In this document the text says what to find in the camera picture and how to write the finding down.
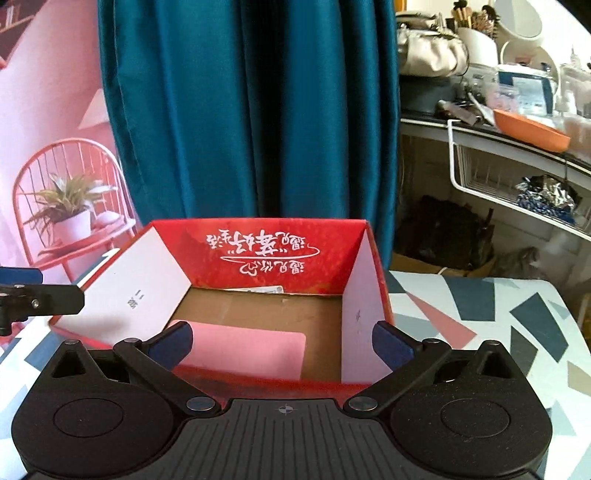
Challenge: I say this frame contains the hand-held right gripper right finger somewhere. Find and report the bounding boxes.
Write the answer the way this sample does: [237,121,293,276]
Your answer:
[345,320,527,418]

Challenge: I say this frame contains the beige handbag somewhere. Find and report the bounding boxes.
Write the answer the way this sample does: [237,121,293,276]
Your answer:
[396,27,470,77]

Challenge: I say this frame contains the white wire basket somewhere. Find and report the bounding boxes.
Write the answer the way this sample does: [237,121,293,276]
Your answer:
[446,119,591,241]

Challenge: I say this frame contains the silver blue foil packet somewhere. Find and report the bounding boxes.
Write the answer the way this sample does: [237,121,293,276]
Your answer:
[514,175,583,227]

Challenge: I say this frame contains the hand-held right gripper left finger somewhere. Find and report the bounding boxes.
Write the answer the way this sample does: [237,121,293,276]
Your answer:
[48,320,221,418]

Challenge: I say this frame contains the blue and white box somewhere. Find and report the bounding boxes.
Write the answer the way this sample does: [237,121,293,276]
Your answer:
[496,64,557,116]

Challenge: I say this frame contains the pink card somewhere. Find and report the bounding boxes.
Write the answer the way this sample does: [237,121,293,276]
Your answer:
[178,322,308,380]

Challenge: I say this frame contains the clear plastic container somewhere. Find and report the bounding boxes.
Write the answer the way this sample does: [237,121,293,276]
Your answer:
[558,61,591,117]

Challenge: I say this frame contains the pink wall poster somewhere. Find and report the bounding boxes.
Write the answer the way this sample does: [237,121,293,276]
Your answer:
[0,0,153,296]

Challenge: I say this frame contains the teal curtain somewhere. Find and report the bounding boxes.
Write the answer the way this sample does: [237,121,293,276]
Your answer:
[97,0,402,271]

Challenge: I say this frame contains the white brush holder cup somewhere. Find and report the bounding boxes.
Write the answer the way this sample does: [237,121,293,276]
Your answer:
[456,26,500,68]

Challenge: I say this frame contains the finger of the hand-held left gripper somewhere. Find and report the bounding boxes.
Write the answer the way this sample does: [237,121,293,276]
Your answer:
[0,284,86,336]
[0,266,44,286]

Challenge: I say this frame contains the white round vanity mirror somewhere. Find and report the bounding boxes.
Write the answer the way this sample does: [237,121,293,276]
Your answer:
[492,0,562,93]

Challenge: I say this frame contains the red strawberry print cardboard box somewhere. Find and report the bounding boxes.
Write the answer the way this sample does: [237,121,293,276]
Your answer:
[48,219,396,403]

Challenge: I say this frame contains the brown cardboard box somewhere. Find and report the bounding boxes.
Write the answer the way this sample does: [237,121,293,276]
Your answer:
[392,251,498,278]

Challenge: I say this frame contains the white desk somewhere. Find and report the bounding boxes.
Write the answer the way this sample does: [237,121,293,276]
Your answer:
[399,108,591,305]

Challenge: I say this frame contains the grey cloth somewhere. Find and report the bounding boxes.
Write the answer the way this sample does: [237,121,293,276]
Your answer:
[496,246,544,278]

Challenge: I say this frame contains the dark bag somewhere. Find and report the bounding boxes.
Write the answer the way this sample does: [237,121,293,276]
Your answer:
[397,195,493,274]

